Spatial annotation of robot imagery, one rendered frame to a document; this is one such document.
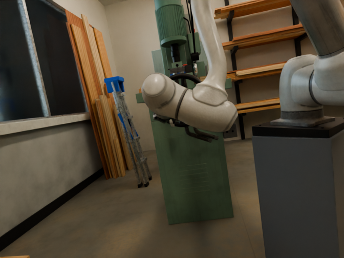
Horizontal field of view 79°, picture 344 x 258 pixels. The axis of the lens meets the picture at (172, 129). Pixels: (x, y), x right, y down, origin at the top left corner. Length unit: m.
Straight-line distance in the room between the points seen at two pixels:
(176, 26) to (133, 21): 2.75
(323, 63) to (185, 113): 0.47
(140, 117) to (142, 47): 1.25
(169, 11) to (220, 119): 1.04
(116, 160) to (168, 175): 1.42
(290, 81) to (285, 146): 0.26
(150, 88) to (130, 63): 3.47
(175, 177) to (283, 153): 0.71
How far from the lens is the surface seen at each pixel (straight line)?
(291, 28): 3.58
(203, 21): 0.72
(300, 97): 0.95
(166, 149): 1.36
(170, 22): 1.49
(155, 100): 0.59
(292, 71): 0.98
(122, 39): 4.19
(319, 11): 0.79
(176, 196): 1.46
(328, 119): 1.06
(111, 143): 2.71
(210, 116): 0.59
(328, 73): 0.83
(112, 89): 2.21
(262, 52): 3.96
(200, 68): 1.66
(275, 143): 0.96
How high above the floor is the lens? 0.80
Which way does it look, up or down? 7 degrees down
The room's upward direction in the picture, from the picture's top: 9 degrees counter-clockwise
